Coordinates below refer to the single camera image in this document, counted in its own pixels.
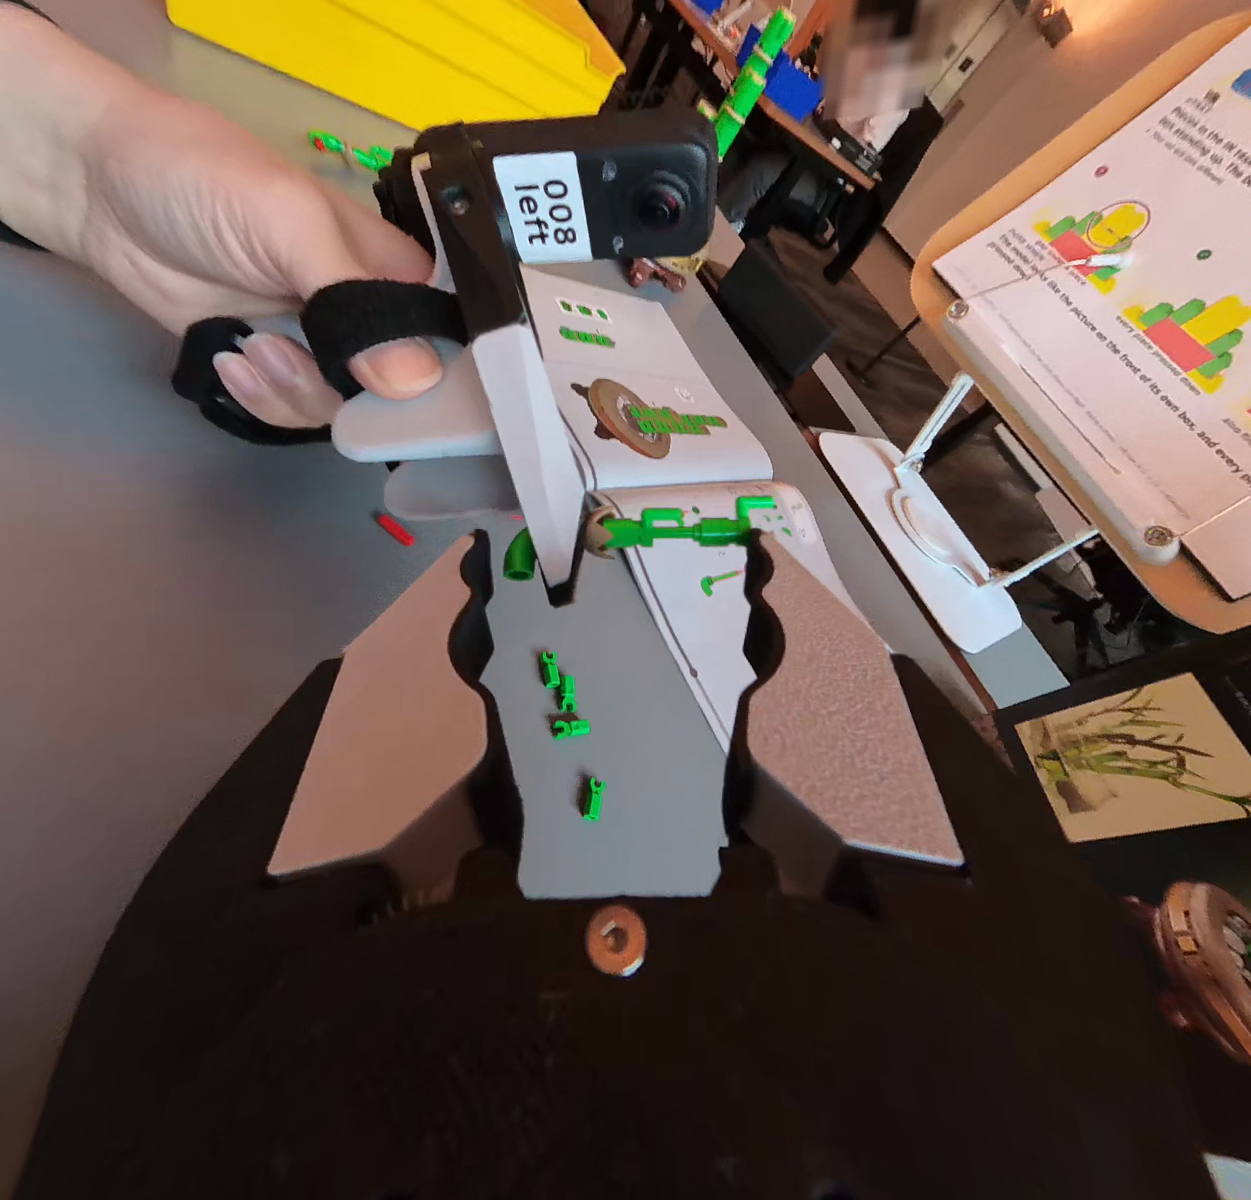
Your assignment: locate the green lego bamboo stalk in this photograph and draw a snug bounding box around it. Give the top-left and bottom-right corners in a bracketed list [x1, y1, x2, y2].
[503, 496, 784, 583]

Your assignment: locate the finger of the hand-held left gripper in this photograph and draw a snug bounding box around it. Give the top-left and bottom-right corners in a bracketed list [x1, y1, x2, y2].
[474, 323, 594, 607]

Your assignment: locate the person's left hand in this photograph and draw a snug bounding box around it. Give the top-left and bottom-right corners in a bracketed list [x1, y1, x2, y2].
[21, 9, 447, 430]

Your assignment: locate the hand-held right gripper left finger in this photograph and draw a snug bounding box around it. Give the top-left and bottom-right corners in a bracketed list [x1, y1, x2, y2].
[267, 531, 534, 904]

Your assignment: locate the yellow plastic bin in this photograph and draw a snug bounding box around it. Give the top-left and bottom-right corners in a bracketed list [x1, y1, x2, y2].
[122, 0, 628, 136]

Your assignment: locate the black lego set box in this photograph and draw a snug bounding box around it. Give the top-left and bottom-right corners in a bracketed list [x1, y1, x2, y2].
[989, 634, 1251, 1074]

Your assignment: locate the green lego bamboo model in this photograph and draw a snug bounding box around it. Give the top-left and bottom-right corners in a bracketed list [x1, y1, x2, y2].
[626, 6, 799, 291]

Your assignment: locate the instruction poster on board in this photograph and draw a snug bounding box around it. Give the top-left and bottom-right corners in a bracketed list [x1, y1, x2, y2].
[911, 12, 1251, 636]

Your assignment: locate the black rectangular case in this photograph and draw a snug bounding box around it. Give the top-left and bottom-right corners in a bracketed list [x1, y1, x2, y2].
[719, 242, 835, 382]

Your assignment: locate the lego instruction booklet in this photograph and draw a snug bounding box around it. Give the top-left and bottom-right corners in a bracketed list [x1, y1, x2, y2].
[523, 262, 818, 754]

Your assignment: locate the white board stand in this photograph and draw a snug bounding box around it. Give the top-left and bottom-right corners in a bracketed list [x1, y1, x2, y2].
[818, 372, 1105, 656]

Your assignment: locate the white instruction sheet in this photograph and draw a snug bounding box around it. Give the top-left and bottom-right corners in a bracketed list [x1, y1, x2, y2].
[933, 27, 1251, 602]

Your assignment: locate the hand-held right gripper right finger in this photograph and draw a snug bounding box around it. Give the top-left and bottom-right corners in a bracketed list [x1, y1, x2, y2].
[722, 533, 968, 894]

